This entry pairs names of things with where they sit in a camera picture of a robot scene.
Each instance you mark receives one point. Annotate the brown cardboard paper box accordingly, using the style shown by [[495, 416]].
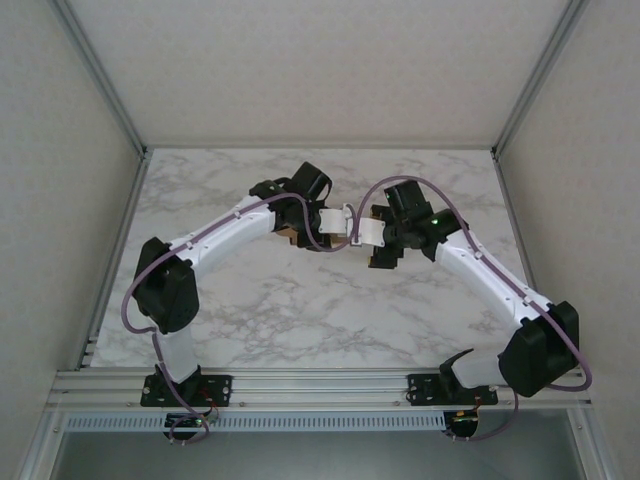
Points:
[[286, 233]]

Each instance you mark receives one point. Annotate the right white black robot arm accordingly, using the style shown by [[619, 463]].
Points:
[[490, 280]]

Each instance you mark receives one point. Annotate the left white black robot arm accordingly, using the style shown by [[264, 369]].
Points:
[[225, 230]]

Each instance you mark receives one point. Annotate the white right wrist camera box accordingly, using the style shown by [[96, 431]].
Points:
[[371, 232]]

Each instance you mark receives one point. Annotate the aluminium rear frame bar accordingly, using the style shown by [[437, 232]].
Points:
[[320, 145]]

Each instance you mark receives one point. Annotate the aluminium table side rail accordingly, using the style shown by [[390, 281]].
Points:
[[126, 225], [510, 200]]

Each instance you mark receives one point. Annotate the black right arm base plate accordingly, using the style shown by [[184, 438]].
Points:
[[425, 390]]

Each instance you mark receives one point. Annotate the aluminium mounting rail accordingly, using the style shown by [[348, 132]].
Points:
[[320, 390]]

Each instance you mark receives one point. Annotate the aluminium corner frame post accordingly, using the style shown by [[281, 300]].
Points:
[[104, 75], [539, 75]]

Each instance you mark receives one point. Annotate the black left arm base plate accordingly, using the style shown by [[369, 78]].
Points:
[[220, 390]]

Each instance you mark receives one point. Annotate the aluminium lower frame post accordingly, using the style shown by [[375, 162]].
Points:
[[595, 445], [42, 445]]

